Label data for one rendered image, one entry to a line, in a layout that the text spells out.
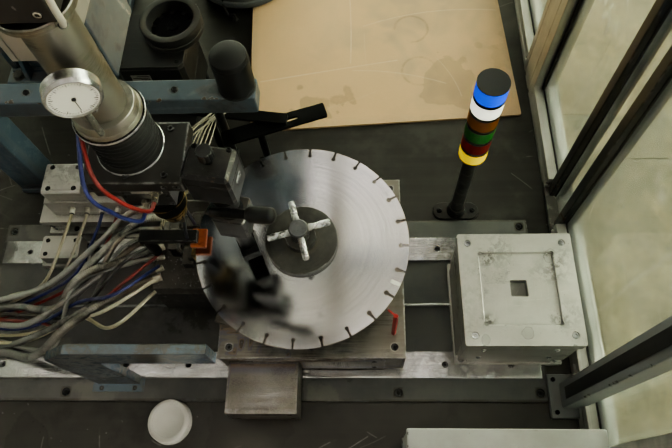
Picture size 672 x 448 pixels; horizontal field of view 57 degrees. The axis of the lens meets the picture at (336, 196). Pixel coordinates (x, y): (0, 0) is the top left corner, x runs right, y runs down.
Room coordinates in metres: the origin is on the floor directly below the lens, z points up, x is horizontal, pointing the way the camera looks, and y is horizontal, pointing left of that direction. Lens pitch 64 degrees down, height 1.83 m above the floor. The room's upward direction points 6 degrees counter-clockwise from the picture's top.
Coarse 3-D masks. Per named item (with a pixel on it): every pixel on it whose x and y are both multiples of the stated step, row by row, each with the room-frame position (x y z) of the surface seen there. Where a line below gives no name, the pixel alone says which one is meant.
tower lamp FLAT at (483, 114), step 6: (474, 102) 0.47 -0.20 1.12; (474, 108) 0.47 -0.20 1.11; (480, 108) 0.46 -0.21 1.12; (486, 108) 0.45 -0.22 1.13; (498, 108) 0.45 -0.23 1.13; (474, 114) 0.46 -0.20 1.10; (480, 114) 0.46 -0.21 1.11; (486, 114) 0.45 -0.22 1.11; (492, 114) 0.45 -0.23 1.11; (498, 114) 0.46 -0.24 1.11; (480, 120) 0.45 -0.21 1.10; (486, 120) 0.45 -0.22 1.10; (492, 120) 0.45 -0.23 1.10
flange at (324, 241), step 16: (304, 208) 0.42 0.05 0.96; (272, 224) 0.39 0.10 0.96; (288, 224) 0.39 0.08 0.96; (288, 240) 0.36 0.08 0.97; (320, 240) 0.36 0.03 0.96; (336, 240) 0.36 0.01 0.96; (272, 256) 0.34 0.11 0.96; (288, 256) 0.34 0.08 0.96; (320, 256) 0.33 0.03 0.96; (288, 272) 0.31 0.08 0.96; (304, 272) 0.31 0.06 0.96
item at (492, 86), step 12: (480, 72) 0.49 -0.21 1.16; (492, 72) 0.49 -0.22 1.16; (504, 72) 0.49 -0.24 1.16; (480, 84) 0.47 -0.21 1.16; (492, 84) 0.47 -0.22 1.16; (504, 84) 0.47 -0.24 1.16; (480, 96) 0.46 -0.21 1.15; (492, 96) 0.45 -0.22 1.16; (504, 96) 0.46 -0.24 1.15; (492, 108) 0.45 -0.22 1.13
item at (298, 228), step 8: (296, 216) 0.39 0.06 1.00; (296, 224) 0.37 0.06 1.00; (304, 224) 0.37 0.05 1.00; (312, 224) 0.37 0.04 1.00; (320, 224) 0.37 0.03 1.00; (328, 224) 0.37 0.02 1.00; (280, 232) 0.36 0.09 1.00; (288, 232) 0.36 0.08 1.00; (296, 232) 0.36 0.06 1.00; (304, 232) 0.36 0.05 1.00; (272, 240) 0.35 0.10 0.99; (296, 240) 0.35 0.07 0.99; (304, 240) 0.35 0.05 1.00; (304, 248) 0.33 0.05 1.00; (304, 256) 0.32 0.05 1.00
